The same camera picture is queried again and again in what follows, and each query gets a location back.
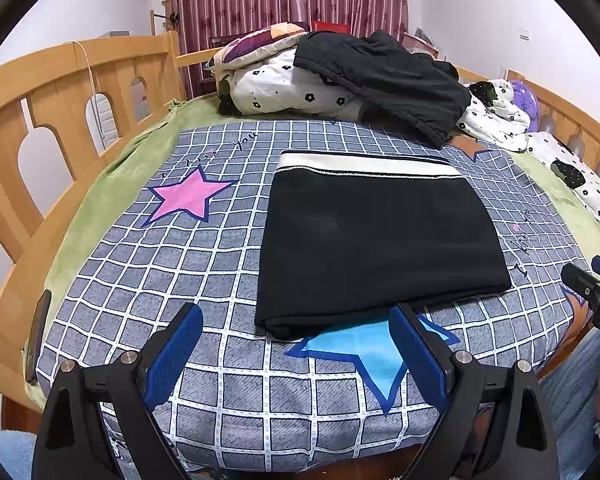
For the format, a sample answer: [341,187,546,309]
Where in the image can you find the purple patterned pillow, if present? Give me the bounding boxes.
[205,22,313,71]

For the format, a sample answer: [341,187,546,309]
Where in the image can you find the blue fluffy mat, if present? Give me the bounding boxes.
[0,430,40,480]

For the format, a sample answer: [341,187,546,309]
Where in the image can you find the black garment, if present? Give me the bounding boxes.
[292,30,473,150]

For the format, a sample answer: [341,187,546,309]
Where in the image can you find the green blanket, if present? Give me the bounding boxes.
[22,97,600,386]

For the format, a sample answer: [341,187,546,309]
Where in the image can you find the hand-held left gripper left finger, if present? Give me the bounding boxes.
[31,302,204,480]

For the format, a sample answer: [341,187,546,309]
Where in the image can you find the black pants with white waistband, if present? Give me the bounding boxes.
[254,149,513,341]

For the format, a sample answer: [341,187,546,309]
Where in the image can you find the wooden bed frame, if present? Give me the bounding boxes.
[0,30,600,431]

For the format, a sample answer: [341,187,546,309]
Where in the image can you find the grey checkered star bed sheet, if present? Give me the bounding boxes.
[35,119,588,473]

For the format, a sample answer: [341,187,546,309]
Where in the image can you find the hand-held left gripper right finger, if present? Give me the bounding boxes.
[388,302,560,480]

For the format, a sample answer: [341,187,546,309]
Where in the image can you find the purple plush toy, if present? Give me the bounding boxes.
[508,78,538,133]

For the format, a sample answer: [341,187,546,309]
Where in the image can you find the wooden coat rack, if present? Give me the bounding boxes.
[150,0,181,36]

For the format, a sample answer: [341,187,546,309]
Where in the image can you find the white floral quilt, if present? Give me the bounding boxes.
[217,50,600,223]

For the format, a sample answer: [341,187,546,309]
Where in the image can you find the white cable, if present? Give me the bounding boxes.
[72,40,108,151]

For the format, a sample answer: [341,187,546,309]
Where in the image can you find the person's leg in jeans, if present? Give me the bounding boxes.
[537,330,600,461]

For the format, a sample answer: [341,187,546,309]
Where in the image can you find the red box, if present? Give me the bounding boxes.
[311,20,351,35]

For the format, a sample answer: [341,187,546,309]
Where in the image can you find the black smartphone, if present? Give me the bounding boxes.
[24,289,52,386]

